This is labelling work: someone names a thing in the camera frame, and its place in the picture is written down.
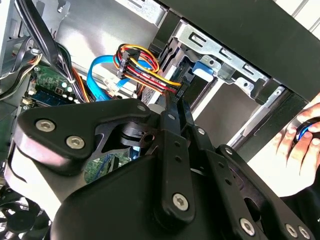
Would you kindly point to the person's hand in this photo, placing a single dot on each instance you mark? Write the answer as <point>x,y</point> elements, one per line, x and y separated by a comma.
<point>290,147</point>

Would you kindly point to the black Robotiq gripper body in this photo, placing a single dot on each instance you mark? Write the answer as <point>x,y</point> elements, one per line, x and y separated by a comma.
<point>120,205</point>

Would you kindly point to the hard disk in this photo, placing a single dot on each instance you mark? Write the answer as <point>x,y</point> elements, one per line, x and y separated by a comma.
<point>203,71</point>

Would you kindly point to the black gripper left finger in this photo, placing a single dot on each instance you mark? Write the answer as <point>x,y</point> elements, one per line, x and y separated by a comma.
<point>60,125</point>

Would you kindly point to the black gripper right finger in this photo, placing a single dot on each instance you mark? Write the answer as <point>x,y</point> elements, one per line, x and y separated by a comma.
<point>225,175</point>

